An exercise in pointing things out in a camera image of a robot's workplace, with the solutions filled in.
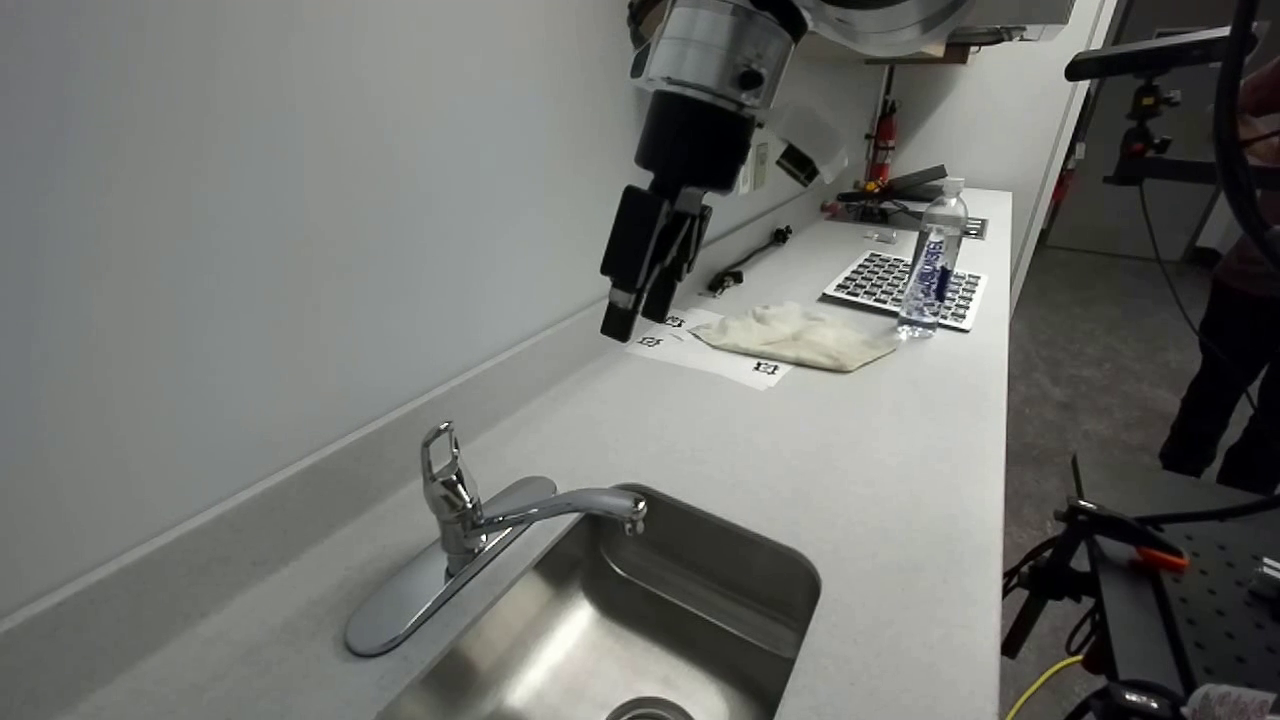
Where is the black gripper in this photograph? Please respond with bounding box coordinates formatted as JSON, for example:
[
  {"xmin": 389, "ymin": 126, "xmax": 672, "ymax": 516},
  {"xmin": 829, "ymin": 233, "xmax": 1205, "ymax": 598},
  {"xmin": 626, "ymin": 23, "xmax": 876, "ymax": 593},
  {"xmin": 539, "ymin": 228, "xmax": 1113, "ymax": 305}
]
[{"xmin": 598, "ymin": 91, "xmax": 753, "ymax": 341}]

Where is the chrome sink faucet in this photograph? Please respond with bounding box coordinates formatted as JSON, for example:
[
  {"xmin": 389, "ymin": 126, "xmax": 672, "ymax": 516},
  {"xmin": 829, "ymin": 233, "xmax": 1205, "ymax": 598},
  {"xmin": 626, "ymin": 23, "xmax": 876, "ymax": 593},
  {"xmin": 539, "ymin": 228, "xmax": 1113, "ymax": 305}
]
[{"xmin": 343, "ymin": 420, "xmax": 646, "ymax": 661}]

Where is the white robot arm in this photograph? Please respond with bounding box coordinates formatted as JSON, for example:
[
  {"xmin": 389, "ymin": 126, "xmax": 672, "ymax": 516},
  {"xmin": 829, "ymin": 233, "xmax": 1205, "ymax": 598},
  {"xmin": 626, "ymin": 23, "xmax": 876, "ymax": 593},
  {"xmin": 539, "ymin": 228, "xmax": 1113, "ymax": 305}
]
[{"xmin": 598, "ymin": 0, "xmax": 1075, "ymax": 341}]

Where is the white paper sheet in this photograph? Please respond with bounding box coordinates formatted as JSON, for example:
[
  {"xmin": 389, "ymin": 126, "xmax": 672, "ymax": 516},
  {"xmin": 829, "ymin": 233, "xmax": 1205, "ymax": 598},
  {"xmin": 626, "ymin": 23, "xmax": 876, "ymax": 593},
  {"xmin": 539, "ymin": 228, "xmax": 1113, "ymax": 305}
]
[{"xmin": 626, "ymin": 310, "xmax": 788, "ymax": 387}]

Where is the black rod tool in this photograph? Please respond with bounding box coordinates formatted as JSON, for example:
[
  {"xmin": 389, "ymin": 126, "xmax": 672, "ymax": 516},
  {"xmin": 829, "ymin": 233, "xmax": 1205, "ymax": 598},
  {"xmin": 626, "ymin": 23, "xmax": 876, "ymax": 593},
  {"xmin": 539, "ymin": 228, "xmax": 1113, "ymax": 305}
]
[{"xmin": 703, "ymin": 223, "xmax": 790, "ymax": 296}]

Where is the white crumpled cloth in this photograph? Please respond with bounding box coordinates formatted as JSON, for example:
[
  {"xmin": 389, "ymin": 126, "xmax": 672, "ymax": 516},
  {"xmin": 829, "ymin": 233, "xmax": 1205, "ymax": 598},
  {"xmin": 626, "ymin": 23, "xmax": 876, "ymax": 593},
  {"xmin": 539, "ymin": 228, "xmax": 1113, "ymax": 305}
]
[{"xmin": 693, "ymin": 305, "xmax": 896, "ymax": 377}]

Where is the checkered calibration board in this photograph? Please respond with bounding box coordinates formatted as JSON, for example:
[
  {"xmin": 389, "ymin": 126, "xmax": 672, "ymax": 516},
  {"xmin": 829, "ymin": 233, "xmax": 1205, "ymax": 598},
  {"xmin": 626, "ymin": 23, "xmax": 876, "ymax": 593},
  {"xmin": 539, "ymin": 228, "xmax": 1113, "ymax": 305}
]
[{"xmin": 822, "ymin": 253, "xmax": 989, "ymax": 331}]

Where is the pile of tools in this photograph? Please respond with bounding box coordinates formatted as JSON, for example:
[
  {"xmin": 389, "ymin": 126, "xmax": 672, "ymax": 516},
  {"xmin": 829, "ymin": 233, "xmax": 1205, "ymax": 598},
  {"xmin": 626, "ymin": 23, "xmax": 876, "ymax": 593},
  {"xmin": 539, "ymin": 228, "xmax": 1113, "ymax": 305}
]
[{"xmin": 821, "ymin": 104, "xmax": 989, "ymax": 242}]

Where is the clear plastic bottle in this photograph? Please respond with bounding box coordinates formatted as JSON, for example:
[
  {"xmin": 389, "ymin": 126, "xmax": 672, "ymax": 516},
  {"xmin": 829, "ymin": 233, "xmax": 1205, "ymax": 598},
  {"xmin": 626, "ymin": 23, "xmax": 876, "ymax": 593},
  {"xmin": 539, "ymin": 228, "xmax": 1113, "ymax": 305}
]
[{"xmin": 898, "ymin": 191, "xmax": 969, "ymax": 341}]

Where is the stainless steel sink basin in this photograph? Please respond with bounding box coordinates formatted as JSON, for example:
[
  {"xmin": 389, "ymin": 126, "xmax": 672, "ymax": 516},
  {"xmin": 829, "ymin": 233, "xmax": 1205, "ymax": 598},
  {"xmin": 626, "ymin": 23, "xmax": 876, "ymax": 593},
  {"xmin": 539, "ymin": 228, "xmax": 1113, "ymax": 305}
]
[{"xmin": 377, "ymin": 488, "xmax": 821, "ymax": 720}]

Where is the black tripod stand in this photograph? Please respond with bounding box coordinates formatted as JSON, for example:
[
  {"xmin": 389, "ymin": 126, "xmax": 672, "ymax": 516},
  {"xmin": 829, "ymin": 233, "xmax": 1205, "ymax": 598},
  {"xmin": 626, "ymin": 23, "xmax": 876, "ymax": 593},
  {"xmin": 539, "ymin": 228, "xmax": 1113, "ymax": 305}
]
[{"xmin": 1065, "ymin": 23, "xmax": 1233, "ymax": 184}]

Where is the person in dark clothes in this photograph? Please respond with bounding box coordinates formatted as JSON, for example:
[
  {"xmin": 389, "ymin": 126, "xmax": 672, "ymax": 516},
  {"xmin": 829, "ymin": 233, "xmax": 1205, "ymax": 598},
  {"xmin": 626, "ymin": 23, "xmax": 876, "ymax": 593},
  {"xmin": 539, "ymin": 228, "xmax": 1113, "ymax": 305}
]
[{"xmin": 1156, "ymin": 54, "xmax": 1280, "ymax": 502}]

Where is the black optical breadboard cart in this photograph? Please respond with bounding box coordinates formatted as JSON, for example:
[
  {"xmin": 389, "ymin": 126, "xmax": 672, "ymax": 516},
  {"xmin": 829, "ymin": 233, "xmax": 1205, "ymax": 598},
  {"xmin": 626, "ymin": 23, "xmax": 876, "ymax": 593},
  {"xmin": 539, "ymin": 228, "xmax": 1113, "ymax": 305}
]
[{"xmin": 1001, "ymin": 456, "xmax": 1280, "ymax": 720}]

